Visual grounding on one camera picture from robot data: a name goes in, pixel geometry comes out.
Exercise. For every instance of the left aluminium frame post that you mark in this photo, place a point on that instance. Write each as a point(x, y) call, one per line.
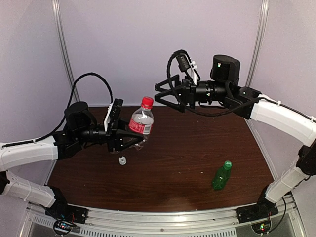
point(62, 42)

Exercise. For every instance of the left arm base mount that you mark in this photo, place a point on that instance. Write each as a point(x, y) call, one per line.
point(61, 210)

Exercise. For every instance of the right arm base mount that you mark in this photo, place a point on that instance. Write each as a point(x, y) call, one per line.
point(257, 211)

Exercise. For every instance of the front aluminium rail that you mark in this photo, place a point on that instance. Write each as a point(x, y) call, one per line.
point(222, 222)

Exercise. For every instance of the white flip bottle cap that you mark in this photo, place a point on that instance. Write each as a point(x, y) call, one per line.
point(122, 160)

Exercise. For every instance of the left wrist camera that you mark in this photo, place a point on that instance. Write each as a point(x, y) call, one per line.
point(113, 113)

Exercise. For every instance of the red bottle cap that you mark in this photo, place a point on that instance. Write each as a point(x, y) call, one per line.
point(147, 102)

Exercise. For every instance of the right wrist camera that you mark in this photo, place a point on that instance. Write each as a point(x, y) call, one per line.
point(187, 66)

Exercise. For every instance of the red label water bottle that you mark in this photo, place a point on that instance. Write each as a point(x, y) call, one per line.
point(141, 122)

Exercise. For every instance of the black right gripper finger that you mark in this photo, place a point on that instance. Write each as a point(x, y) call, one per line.
point(174, 80)
point(160, 98)

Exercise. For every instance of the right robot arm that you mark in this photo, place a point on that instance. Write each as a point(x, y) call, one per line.
point(222, 95)

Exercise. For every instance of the circuit board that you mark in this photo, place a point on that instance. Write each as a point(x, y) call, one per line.
point(61, 228)
point(261, 227)

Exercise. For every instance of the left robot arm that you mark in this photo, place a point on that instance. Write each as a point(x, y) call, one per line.
point(81, 128)

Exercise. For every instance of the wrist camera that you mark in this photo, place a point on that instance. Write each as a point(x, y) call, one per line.
point(113, 113)
point(187, 66)

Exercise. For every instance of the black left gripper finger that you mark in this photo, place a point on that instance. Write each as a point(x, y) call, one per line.
point(132, 142)
point(123, 125)

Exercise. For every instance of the right aluminium frame post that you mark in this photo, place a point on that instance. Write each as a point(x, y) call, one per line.
point(261, 29)

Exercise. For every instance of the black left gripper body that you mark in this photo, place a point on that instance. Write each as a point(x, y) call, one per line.
point(111, 141)

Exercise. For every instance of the left circuit board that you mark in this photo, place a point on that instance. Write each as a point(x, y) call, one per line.
point(61, 228)

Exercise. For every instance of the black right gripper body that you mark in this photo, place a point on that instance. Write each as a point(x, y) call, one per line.
point(190, 96)

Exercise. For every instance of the right circuit board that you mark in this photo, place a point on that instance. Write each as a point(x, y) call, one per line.
point(261, 227)

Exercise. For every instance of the aluminium frame post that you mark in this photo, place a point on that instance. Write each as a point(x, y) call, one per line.
point(62, 42)
point(261, 29)

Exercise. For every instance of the green plastic bottle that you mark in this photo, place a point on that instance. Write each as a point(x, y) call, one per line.
point(221, 177)

